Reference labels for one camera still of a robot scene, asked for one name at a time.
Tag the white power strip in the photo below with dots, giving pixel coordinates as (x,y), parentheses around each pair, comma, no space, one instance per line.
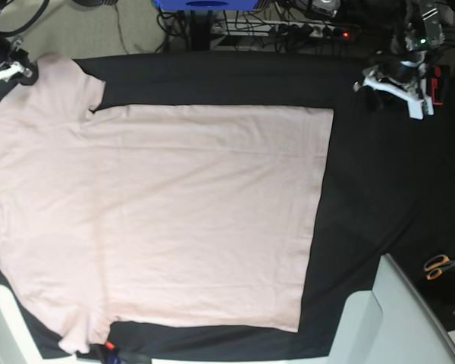
(265,28)

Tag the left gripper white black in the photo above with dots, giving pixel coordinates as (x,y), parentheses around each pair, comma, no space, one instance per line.
(405,78)

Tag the red black tool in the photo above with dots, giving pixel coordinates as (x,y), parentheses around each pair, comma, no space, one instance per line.
(438,79)

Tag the pink T-shirt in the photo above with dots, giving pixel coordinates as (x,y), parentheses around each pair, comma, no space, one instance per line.
(176,215)

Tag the blue box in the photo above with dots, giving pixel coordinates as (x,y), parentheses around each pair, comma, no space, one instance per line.
(208,5)

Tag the orange black clamp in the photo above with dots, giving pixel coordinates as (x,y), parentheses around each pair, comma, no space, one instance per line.
(108,353)

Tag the orange handled scissors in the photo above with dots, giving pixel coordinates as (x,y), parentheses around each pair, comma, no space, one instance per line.
(437,265)

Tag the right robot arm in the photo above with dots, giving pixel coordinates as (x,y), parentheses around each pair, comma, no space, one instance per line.
(11,34)

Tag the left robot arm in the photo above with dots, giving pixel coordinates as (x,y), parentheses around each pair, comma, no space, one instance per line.
(417,33)

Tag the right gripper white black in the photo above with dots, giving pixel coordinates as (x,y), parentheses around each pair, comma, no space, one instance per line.
(15,63)

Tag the black table cloth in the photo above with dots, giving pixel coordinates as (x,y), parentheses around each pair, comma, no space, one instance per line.
(389,187)

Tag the white table frame left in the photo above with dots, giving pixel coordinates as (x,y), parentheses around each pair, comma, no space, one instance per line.
(16,342)

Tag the white table frame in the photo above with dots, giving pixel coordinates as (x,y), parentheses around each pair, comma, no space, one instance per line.
(16,342)
(391,323)

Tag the white table frame right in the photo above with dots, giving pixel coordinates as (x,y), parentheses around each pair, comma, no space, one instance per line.
(391,323)

